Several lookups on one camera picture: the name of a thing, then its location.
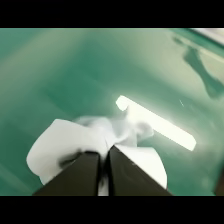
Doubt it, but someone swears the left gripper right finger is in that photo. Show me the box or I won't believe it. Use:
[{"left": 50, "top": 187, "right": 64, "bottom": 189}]
[{"left": 106, "top": 144, "right": 173, "bottom": 197}]

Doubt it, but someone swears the white shirt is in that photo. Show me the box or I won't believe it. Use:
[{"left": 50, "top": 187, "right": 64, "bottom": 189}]
[{"left": 25, "top": 114, "right": 168, "bottom": 197}]

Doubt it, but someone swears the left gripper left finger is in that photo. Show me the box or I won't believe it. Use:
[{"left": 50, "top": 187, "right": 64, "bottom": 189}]
[{"left": 33, "top": 151, "right": 102, "bottom": 197}]

